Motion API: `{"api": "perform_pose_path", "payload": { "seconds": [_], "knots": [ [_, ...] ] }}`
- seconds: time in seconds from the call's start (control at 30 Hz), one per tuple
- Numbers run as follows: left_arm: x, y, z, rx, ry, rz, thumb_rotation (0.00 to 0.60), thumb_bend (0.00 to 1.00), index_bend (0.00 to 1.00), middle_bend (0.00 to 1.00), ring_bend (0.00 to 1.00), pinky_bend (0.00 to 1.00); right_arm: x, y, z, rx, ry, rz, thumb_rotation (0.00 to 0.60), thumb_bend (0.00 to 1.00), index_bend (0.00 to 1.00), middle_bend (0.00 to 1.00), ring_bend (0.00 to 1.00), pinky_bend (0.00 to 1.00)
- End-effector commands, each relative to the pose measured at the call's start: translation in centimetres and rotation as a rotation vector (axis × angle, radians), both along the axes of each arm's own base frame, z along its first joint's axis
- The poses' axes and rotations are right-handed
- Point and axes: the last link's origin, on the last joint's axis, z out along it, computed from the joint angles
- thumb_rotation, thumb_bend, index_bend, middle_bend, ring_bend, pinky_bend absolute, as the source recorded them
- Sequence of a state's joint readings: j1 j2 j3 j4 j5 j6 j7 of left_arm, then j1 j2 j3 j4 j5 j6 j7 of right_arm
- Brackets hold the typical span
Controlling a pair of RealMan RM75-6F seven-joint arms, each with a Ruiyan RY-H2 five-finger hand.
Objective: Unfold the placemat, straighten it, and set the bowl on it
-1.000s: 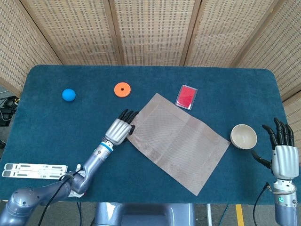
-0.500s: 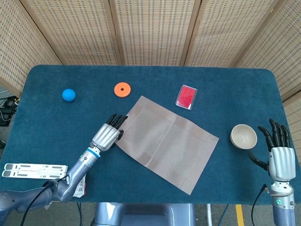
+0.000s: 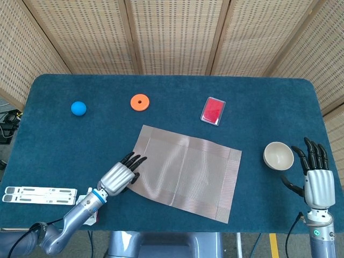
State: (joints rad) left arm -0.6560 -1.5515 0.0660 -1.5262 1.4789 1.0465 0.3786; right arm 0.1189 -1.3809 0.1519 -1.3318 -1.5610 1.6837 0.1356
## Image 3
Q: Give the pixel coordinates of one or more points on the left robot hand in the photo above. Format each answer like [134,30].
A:
[117,178]

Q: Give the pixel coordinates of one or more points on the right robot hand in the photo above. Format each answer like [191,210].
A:
[319,188]

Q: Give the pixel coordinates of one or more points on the beige bowl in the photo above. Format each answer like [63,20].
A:
[278,156]

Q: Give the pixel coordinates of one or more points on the brown woven placemat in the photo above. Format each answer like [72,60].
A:
[188,174]

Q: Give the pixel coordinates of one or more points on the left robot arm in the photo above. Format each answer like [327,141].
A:
[80,212]

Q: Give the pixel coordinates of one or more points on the silver drink pouch white cap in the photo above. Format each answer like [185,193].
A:
[80,200]

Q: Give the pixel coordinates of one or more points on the teal table cloth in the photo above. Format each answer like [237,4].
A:
[80,139]

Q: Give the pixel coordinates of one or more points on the orange disc with hole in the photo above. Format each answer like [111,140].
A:
[135,106]

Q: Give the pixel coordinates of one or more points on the white folding stand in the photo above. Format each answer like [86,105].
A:
[40,195]

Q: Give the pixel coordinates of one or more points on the blue ball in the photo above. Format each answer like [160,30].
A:
[78,108]

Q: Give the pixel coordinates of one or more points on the grey-blue robot torso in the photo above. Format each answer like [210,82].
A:
[166,244]

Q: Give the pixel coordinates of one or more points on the white table leg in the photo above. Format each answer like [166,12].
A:
[238,244]

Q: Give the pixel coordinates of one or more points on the red pad in clear case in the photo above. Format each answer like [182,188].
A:
[213,110]

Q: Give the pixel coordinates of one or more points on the woven rattan folding screen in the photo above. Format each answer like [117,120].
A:
[174,35]

